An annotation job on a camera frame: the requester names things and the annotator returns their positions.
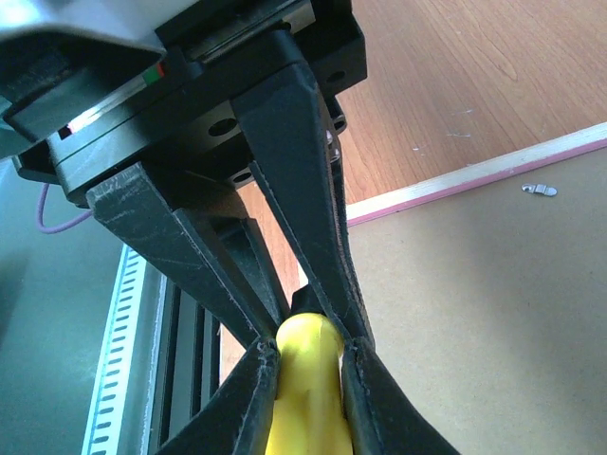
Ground pink picture frame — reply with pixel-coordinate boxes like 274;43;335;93
348;124;606;454

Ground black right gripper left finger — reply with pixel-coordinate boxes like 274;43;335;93
157;337;280;454

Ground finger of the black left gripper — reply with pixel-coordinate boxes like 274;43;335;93
86;162;288;345

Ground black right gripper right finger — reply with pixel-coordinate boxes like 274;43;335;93
341;337;458;454

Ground yellow handled screwdriver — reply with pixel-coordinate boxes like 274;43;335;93
266;313;354;454

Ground light blue slotted cable duct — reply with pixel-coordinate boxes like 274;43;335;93
82;246;146;454

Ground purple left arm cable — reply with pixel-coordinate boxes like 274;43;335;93
36;182;93;236

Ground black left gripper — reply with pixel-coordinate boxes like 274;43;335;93
1;1;374;341

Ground small metal frame clip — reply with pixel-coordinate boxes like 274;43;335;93
522;184;558;197

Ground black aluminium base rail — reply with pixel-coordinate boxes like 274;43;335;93
147;281;220;454

